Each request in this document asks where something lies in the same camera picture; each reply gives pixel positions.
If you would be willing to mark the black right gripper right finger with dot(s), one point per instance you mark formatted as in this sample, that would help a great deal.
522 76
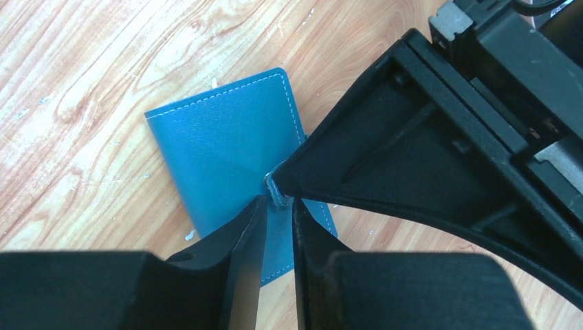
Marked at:
338 288

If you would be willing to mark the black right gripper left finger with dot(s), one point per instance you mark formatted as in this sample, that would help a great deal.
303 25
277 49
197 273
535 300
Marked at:
213 284

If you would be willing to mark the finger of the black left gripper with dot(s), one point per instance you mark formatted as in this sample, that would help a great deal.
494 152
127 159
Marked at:
412 139

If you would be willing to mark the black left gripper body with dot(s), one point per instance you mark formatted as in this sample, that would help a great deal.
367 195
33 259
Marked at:
529 58

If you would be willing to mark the blue leather card holder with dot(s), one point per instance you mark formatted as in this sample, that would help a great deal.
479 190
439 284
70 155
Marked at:
220 147

